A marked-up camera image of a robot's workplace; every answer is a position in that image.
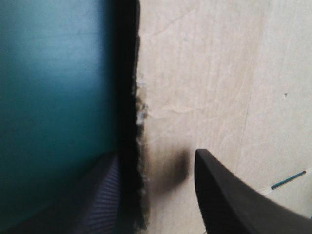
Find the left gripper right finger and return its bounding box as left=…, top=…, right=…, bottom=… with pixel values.
left=195, top=148, right=312, bottom=234

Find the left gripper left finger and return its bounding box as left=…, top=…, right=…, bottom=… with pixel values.
left=4, top=150, right=122, bottom=234

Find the brown cardboard box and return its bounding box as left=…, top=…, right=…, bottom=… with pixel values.
left=114, top=0, right=312, bottom=234

